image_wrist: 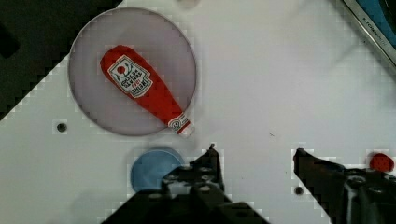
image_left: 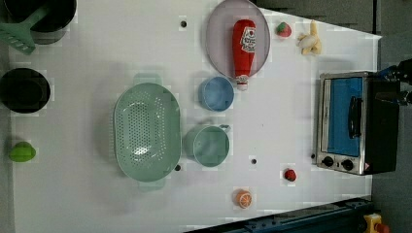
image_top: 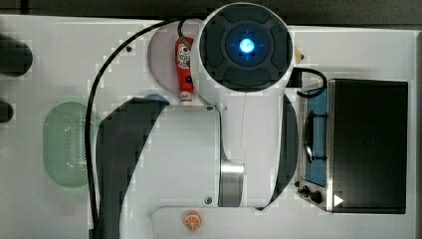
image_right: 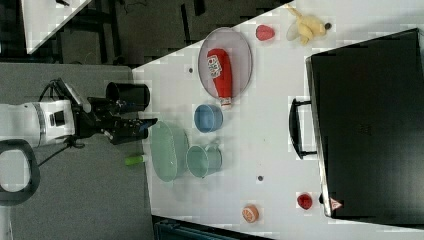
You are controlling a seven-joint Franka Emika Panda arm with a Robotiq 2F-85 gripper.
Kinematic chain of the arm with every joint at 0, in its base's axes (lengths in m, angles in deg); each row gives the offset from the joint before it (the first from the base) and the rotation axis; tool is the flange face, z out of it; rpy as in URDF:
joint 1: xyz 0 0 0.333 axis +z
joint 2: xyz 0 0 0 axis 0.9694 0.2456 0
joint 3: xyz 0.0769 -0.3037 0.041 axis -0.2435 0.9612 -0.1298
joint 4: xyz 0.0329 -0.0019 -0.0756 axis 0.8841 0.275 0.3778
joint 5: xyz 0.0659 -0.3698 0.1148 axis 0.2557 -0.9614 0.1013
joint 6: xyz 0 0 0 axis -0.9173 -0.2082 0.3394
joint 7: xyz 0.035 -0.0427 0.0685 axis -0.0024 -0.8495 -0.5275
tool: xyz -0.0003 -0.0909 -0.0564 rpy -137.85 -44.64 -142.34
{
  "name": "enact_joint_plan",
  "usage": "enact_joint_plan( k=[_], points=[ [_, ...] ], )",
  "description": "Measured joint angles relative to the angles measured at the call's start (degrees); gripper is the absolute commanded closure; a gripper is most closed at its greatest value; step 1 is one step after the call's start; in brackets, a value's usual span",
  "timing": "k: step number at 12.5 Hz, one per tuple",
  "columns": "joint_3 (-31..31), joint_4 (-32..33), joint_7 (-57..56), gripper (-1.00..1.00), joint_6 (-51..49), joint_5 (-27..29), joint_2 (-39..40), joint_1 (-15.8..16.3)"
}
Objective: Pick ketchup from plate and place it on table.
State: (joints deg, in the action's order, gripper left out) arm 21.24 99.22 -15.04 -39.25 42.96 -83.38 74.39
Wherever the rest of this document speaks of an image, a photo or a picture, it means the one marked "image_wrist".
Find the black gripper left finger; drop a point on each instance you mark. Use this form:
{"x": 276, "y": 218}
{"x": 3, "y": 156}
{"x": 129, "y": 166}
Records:
{"x": 203, "y": 172}

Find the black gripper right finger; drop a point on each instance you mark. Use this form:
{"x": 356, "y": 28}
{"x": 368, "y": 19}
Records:
{"x": 348, "y": 196}

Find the red ketchup bottle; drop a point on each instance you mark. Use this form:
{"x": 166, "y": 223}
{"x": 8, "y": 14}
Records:
{"x": 139, "y": 81}

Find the grey round plate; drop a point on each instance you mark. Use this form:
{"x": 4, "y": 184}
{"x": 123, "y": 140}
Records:
{"x": 159, "y": 41}

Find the small red toy tomato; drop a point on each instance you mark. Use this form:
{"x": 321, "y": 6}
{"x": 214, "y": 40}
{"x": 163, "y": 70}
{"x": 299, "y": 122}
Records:
{"x": 381, "y": 162}

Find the blue cup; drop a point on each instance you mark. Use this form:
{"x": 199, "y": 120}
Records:
{"x": 151, "y": 167}

